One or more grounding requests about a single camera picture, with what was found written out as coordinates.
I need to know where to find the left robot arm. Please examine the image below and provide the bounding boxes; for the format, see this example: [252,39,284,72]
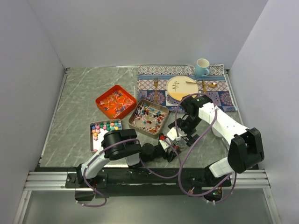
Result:
[76,129,169,188]

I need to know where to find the gold knife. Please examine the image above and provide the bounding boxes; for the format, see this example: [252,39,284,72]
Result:
[202,80,207,93]

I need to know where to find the orange plastic tray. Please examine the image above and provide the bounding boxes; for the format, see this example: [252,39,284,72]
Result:
[95,85,137,119]

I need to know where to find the tin of star candies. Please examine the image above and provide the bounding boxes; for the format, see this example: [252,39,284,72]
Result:
[89,119,122,154]

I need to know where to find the gold spoon on mat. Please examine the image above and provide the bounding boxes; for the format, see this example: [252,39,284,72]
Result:
[199,82,217,88]

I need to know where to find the light blue mug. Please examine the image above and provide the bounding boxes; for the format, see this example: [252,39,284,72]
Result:
[195,58,210,77]

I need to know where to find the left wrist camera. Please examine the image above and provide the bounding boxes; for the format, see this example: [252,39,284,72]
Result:
[159,138,170,151]

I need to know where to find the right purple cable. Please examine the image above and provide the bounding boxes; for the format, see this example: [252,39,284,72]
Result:
[174,93,237,204]

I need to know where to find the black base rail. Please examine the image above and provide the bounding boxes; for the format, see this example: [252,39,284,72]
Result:
[35,163,260,206]

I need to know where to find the cream and orange plate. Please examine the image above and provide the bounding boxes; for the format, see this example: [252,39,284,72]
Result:
[166,76,199,101]

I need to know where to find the clear round lid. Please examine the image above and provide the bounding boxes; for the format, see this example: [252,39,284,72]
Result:
[172,139,186,147]

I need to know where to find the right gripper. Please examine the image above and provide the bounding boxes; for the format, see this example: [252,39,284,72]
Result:
[168,115,201,147]

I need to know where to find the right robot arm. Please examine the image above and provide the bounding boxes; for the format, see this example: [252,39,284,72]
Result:
[167,94,264,186]

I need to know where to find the gold fork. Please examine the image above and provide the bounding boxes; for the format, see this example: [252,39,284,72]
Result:
[154,77,158,104]

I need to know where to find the clear plastic cup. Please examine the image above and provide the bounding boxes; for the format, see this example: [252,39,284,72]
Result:
[173,144,186,154]

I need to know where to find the patterned cloth placemat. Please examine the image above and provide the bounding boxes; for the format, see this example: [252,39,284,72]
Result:
[137,64,237,112]

